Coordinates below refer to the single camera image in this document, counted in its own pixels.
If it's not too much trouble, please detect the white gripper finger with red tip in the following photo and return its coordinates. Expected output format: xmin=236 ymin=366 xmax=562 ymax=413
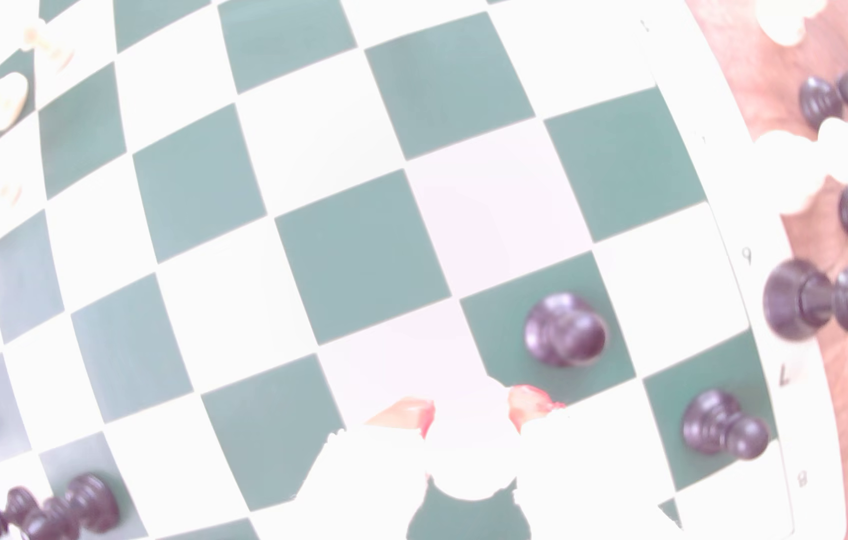
xmin=508 ymin=384 xmax=683 ymax=540
xmin=292 ymin=397 xmax=437 ymax=540

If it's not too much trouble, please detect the green and white chessboard mat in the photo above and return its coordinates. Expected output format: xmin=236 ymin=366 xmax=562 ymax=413
xmin=0 ymin=0 xmax=848 ymax=540

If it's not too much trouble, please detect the black queen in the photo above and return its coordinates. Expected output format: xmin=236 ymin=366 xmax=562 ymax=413
xmin=761 ymin=258 xmax=848 ymax=342

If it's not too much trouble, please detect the black bishop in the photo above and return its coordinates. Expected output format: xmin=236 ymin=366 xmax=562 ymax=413
xmin=19 ymin=472 xmax=121 ymax=540

